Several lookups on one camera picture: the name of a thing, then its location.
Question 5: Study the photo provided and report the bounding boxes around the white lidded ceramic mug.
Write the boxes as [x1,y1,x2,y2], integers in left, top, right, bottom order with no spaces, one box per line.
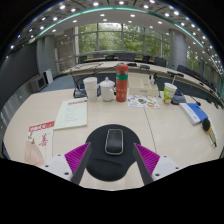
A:
[98,76,116,102]

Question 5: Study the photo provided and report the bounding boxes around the white floor appliance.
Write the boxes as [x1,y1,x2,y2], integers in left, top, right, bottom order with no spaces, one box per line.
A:
[44,68,54,85]

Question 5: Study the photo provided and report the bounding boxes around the black computer mouse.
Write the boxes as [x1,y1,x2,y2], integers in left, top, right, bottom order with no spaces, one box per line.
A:
[104,128,125,156]

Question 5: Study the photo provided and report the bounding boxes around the white document with red heading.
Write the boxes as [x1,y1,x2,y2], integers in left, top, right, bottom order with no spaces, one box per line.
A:
[53,97,89,131]

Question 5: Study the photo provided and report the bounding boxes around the grey cabinet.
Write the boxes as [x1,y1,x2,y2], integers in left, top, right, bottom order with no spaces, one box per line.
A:
[29,74,48,94]

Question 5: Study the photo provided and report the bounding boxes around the colourful printed leaflet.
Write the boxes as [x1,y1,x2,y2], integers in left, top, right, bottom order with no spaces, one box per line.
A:
[127,94,161,110]

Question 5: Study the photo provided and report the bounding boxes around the dark office chairs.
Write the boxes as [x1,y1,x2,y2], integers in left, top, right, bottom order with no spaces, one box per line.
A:
[78,51,221,98]

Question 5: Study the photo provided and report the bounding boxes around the black mouse pad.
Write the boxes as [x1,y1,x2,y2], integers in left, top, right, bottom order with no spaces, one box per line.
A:
[84,123,142,183]

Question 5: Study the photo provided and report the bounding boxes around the green and white paper cup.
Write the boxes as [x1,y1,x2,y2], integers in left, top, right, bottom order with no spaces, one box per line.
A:
[162,82,178,106]

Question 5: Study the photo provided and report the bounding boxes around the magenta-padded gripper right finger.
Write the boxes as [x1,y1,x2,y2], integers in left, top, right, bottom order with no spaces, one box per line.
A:
[132,143,183,186]

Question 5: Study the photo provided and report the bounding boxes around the ceiling lights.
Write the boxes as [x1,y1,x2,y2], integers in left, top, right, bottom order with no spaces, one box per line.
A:
[6,0,224,74]

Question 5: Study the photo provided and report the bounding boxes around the blue and white book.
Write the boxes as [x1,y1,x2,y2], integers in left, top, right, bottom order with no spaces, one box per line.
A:
[178,102,209,126]

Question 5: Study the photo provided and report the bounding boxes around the red bottle with green band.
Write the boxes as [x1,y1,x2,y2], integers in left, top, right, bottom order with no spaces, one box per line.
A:
[115,62,130,103]

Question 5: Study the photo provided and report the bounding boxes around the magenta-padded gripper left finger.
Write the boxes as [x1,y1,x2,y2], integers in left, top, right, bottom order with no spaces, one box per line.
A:
[41,142,93,186]

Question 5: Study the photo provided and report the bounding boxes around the red and white pamphlet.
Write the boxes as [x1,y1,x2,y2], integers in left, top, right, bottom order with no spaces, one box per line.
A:
[24,120,56,168]

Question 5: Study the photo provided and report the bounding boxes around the black conference microphone unit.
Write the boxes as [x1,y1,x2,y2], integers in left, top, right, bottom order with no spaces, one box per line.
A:
[170,74,188,106]
[70,64,102,99]

